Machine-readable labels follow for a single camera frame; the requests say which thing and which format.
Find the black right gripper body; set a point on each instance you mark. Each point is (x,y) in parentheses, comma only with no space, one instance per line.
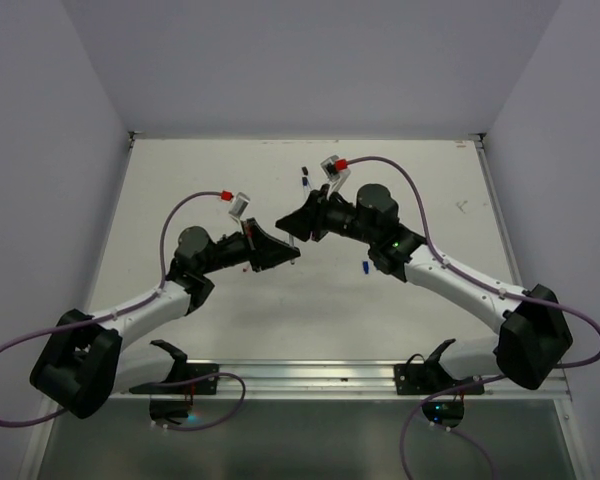
(341,218)

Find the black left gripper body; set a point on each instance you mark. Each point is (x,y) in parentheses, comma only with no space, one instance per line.
(229,251)

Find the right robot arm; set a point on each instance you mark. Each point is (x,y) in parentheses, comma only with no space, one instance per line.
(529,335)

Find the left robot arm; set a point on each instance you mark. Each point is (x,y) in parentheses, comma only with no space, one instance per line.
(80,366)

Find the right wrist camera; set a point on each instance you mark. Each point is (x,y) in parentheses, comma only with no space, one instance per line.
(337,172)

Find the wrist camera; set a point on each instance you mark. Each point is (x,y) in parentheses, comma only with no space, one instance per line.
(239,205)
(337,172)

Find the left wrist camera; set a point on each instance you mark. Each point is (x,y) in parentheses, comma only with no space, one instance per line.
(239,205)

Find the aluminium front rail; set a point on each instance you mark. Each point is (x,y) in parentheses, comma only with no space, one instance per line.
(314,380)

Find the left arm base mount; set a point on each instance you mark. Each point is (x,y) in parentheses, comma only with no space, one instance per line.
(175,380)

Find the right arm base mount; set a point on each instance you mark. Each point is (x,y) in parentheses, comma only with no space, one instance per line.
(425,376)

